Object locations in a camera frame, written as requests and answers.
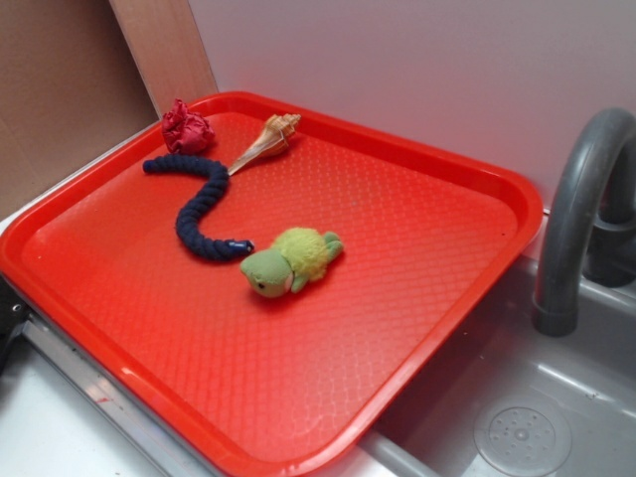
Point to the green plush turtle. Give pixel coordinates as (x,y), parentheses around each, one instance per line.
(296,257)

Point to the red plastic tray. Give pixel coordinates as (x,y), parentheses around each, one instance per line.
(282,386)

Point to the orange conch seashell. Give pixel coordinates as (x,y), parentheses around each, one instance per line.
(271,141)

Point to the crumpled red cloth ball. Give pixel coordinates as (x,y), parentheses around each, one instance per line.
(185,131)

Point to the grey toy sink basin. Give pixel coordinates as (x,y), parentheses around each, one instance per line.
(500,399)

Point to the wooden board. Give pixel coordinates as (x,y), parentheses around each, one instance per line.
(166,46)

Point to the grey plastic faucet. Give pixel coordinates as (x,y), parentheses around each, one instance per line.
(591,227)

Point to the black object at left edge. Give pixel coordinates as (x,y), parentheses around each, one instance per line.
(14,313)

